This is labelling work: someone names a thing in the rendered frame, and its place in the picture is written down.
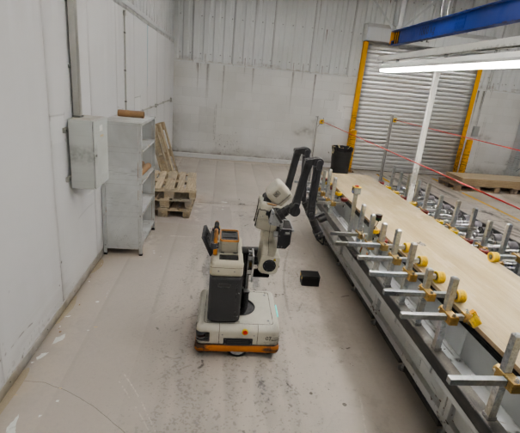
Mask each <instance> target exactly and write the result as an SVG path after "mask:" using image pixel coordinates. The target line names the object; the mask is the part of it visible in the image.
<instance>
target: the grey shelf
mask: <svg viewBox="0 0 520 433"><path fill-rule="evenodd" d="M153 132H154V133H153ZM155 132H156V116H146V115H144V119H142V118H132V117H121V116H118V114H116V115H114V116H111V117H108V118H107V150H108V177H109V179H108V180H107V181H106V182H105V183H103V184H102V185H101V195H102V217H103V240H104V254H108V251H107V249H108V248H122V249H138V248H139V256H143V244H144V240H145V238H146V237H147V236H148V234H149V232H150V230H155V141H156V140H155ZM153 146H154V147H153ZM153 148H154V149H153ZM153 154H154V155H153ZM153 160H154V161H153ZM142 161H144V163H145V164H146V163H147V162H148V163H150V164H151V168H150V169H149V170H148V171H147V172H146V173H145V174H144V175H143V176H142ZM153 164H154V165H153ZM153 166H154V167H153ZM139 170H140V171H139ZM153 170H154V171H153ZM139 172H140V173H139ZM153 174H154V175H153ZM139 175H140V176H139ZM153 176H154V177H153ZM139 177H140V178H139ZM153 183H154V184H153ZM153 187H154V188H153ZM153 189H154V190H153ZM153 193H154V194H153ZM153 200H154V201H153ZM151 203H152V220H151ZM153 207H154V208H153ZM106 211H107V212H106ZM153 211H154V212H153ZM153 214H154V215H153ZM140 249H141V250H140ZM140 251H141V252H140Z"/></svg>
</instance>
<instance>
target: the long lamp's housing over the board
mask: <svg viewBox="0 0 520 433"><path fill-rule="evenodd" d="M511 61H520V51H514V52H497V53H488V54H479V55H469V56H460V57H451V58H434V59H425V60H415V61H406V62H397V63H388V64H381V66H380V67H379V71H380V70H382V69H397V68H411V67H426V66H440V65H454V64H482V63H497V62H511ZM380 72H381V71H380Z"/></svg>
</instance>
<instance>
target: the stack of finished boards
mask: <svg viewBox="0 0 520 433"><path fill-rule="evenodd" d="M446 176H449V177H450V178H452V179H455V180H458V181H460V182H462V183H464V184H466V185H468V186H487V187H501V188H514V189H520V177H519V176H507V175H494V174H471V173H457V172H446Z"/></svg>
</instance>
